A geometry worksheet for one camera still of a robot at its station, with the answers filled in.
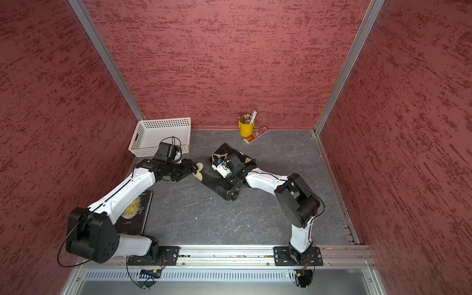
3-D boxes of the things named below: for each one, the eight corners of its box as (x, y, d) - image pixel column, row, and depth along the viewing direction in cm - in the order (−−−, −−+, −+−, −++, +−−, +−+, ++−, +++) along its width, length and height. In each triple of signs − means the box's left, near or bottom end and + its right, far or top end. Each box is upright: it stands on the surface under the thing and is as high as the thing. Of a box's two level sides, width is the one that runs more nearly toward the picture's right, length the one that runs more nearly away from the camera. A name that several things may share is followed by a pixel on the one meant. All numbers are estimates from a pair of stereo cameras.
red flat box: (243, 141, 118) (243, 138, 116) (262, 126, 127) (262, 124, 125) (248, 145, 116) (249, 142, 114) (267, 130, 125) (268, 128, 123)
